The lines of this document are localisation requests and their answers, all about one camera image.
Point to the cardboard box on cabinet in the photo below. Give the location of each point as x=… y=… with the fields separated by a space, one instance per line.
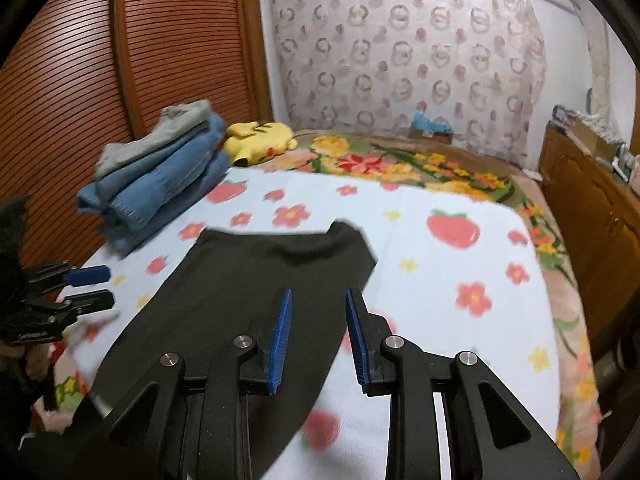
x=591 y=143

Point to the teal folded garment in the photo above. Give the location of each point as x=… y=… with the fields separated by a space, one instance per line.
x=118 y=170

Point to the white strawberry flower blanket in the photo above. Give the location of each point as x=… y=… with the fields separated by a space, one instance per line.
x=449 y=273

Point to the wooden louvered wardrobe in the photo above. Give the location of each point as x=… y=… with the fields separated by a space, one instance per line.
x=79 y=74

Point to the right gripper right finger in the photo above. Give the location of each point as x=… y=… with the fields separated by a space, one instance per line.
x=490 y=434

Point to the patterned lace curtain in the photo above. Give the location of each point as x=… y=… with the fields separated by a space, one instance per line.
x=370 y=65

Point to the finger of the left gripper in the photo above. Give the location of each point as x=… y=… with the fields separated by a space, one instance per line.
x=87 y=275
x=85 y=302

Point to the floral brown bedspread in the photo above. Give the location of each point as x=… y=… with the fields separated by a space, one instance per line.
x=481 y=179

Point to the grey folded garment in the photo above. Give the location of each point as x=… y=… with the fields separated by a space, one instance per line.
x=177 y=124

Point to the blue denim jeans folded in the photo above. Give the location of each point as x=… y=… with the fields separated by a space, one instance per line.
x=152 y=201

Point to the black pants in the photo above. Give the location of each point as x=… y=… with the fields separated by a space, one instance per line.
x=250 y=319

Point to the wooden sideboard cabinet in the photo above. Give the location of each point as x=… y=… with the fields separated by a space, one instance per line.
x=599 y=222

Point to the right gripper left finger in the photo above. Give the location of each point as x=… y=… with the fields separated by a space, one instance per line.
x=188 y=419

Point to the yellow Pikachu plush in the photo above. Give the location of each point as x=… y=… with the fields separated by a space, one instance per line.
x=252 y=143

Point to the blue packet cardboard box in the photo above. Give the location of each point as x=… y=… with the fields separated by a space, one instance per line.
x=437 y=129

